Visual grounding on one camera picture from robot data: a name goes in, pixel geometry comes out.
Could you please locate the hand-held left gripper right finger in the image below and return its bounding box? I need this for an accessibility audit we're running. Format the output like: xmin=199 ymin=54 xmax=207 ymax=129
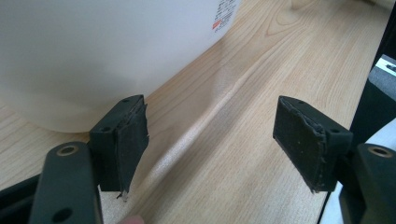
xmin=272 ymin=94 xmax=355 ymax=194

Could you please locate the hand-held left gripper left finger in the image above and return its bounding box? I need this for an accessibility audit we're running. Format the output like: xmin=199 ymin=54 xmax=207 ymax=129
xmin=89 ymin=94 xmax=150 ymax=200

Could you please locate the white plastic jug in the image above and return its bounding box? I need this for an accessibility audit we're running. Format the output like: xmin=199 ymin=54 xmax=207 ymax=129
xmin=0 ymin=0 xmax=243 ymax=134

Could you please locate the grey flat device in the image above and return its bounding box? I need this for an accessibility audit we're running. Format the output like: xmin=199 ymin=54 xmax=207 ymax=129
xmin=368 ymin=53 xmax=396 ymax=94

